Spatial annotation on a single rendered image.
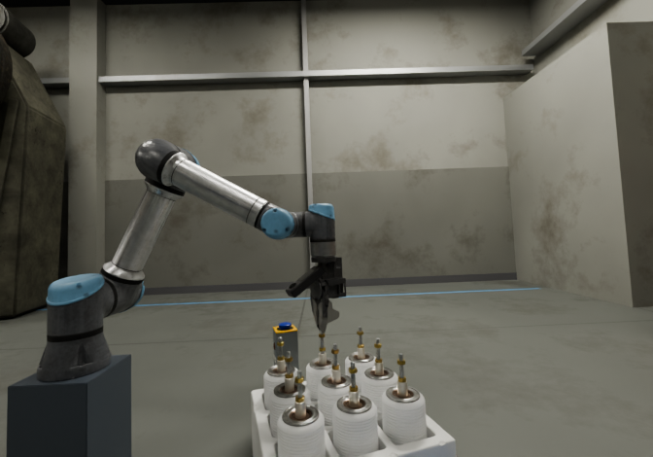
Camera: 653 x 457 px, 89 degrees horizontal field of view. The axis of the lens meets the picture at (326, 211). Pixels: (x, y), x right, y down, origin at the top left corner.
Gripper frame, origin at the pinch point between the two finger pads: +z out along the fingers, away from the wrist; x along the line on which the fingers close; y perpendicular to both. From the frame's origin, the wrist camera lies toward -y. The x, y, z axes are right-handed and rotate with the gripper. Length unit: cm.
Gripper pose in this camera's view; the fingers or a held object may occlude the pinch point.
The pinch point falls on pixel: (319, 328)
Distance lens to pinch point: 99.5
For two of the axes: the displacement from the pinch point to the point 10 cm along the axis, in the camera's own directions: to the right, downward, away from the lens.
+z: 0.4, 10.0, -0.6
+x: -4.5, 0.7, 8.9
